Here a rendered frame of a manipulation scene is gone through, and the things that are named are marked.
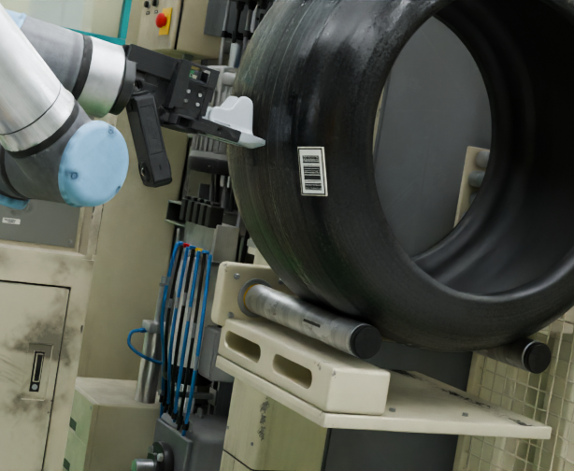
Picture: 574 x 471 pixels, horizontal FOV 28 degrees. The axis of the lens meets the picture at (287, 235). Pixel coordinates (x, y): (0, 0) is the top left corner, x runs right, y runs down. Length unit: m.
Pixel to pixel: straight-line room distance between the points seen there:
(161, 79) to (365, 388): 0.47
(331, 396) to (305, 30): 0.46
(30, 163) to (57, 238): 0.86
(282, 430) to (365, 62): 0.71
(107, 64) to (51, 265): 0.72
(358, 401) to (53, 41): 0.59
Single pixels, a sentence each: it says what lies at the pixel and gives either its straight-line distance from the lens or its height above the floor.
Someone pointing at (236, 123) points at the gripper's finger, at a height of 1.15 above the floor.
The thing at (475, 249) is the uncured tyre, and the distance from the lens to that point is 1.88.
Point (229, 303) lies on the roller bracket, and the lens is 1.80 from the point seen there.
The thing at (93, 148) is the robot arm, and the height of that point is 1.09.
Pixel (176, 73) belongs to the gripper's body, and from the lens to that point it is 1.43.
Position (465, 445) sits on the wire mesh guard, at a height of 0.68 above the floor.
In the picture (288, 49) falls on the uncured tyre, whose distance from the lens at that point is 1.51.
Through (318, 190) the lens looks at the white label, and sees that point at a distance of 1.43.
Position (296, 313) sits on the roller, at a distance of 1.64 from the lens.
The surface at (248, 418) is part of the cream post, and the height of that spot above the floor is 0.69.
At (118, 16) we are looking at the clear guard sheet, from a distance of 2.09.
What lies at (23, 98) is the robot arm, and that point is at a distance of 1.20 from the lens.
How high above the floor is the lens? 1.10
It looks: 3 degrees down
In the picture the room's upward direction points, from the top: 9 degrees clockwise
